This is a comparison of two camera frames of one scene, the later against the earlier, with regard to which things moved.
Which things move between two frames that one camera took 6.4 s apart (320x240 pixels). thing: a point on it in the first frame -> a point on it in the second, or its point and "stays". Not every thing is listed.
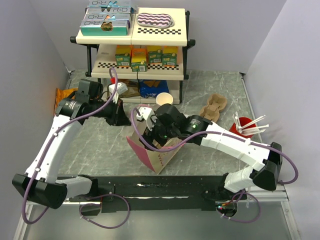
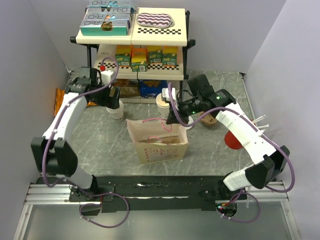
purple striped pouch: [155, 20] stays
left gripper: [122, 119] -> [111, 102]
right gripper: [149, 136] -> [172, 118]
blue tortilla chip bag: [150, 88] stays
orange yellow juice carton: [139, 60] stays
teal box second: [107, 17] stays
